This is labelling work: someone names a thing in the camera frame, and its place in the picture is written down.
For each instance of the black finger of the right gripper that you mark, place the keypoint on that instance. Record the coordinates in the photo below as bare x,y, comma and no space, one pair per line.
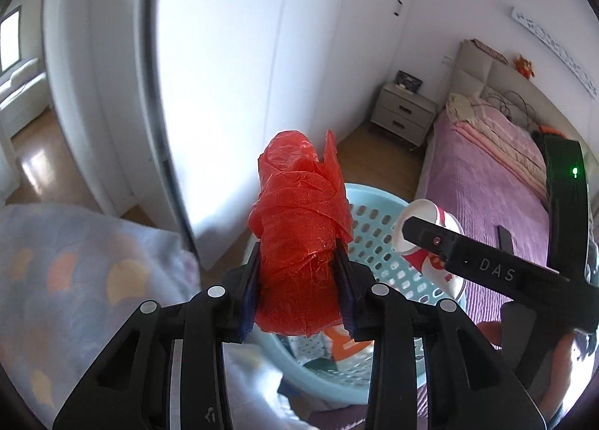
482,265

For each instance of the white calligraphy wall banner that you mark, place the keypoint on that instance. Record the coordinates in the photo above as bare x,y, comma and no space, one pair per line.
558,49

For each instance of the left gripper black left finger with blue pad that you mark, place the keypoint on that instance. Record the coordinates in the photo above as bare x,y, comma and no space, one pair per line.
128,386

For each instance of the red plush toy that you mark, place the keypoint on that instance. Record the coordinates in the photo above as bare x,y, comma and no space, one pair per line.
524,67

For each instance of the grey bedside nightstand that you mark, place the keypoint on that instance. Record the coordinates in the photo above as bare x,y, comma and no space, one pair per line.
407,115

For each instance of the light blue laundry basket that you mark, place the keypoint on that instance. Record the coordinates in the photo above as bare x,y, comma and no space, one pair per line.
306,362

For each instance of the pastel scallop pattern blanket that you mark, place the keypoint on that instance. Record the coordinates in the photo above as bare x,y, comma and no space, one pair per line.
70,278

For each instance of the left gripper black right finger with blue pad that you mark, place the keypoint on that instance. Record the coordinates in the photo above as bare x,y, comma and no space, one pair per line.
467,383

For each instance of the pink bed cover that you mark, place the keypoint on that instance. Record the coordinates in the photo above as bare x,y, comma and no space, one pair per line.
463,180

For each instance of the black phone on bed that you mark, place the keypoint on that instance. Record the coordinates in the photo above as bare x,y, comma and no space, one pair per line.
505,240

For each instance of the white sofa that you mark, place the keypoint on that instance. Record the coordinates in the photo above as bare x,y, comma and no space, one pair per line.
24,96

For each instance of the folded pink striped quilt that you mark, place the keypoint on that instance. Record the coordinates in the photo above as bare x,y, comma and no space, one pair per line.
509,145

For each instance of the beige padded headboard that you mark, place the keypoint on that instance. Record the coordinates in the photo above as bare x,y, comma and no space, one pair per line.
477,74

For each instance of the orange white carton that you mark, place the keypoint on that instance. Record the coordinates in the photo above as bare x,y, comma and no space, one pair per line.
345,352

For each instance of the white wardrobe with black handles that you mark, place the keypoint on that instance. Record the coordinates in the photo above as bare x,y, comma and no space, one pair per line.
167,104

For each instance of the dark picture frame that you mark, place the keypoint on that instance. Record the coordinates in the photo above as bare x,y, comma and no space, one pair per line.
407,81

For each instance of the red plastic bag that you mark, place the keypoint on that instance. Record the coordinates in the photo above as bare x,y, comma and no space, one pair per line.
301,216

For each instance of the red white paper cup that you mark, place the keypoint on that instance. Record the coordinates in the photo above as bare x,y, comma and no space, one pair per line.
423,261

